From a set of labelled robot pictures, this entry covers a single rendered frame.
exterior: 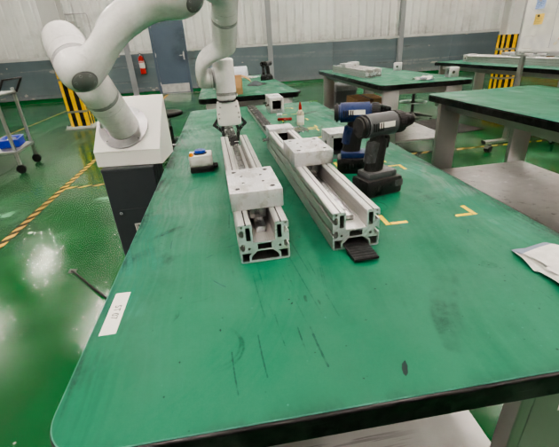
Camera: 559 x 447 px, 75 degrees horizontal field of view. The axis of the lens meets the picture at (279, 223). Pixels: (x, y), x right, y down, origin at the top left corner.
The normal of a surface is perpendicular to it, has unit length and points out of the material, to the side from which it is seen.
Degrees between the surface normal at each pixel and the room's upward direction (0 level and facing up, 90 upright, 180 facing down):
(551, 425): 90
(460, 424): 0
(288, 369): 0
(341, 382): 0
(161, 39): 90
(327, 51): 90
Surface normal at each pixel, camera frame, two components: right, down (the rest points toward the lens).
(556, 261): -0.04, -0.82
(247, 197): 0.18, 0.43
